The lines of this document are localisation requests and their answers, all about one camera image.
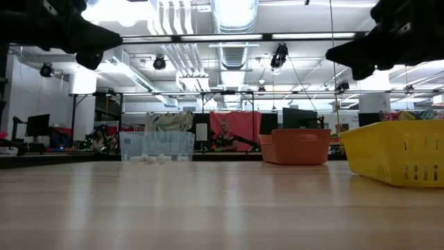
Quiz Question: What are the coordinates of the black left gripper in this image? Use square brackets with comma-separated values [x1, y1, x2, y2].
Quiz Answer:
[36, 0, 123, 70]

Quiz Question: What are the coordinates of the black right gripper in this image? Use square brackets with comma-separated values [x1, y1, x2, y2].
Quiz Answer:
[325, 0, 444, 81]

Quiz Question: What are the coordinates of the yellow plastic basket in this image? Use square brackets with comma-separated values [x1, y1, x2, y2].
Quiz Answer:
[339, 119, 444, 188]

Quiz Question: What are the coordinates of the LED light bar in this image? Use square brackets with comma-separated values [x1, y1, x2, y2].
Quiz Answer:
[272, 33, 357, 40]
[180, 33, 264, 41]
[121, 35, 173, 43]

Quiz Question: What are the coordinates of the black computer monitor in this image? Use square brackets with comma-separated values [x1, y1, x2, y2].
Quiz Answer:
[26, 113, 51, 138]
[259, 112, 279, 135]
[358, 112, 382, 128]
[282, 106, 318, 130]

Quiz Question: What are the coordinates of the colourful patchwork quilt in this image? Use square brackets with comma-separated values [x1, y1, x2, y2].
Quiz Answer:
[379, 110, 444, 122]

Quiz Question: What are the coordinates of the black overhead gantry beam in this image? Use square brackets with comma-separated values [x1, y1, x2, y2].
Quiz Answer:
[117, 31, 369, 45]

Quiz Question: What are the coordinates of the person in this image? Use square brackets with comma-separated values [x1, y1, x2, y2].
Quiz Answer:
[212, 118, 240, 153]
[90, 124, 117, 153]

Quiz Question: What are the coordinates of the patterned hanging cloth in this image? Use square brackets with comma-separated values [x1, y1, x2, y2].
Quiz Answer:
[144, 111, 195, 133]

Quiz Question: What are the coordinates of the orange plastic bin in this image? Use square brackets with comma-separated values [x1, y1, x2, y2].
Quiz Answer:
[259, 128, 332, 165]

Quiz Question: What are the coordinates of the clear plastic bin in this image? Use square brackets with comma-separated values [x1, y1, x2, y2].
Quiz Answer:
[119, 131, 196, 163]

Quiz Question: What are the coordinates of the red backdrop cloth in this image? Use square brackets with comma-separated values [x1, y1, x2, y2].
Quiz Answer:
[209, 110, 263, 153]

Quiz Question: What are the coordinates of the white sign board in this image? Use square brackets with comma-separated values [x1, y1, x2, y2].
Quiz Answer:
[196, 123, 208, 142]

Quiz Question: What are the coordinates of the thin hanging cord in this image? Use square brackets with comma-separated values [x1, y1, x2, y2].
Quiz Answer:
[328, 0, 343, 153]

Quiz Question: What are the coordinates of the silver ventilation duct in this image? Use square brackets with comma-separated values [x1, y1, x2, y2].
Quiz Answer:
[210, 0, 260, 70]

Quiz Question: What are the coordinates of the black background rig frame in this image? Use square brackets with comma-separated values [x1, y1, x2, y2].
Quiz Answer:
[69, 89, 444, 153]

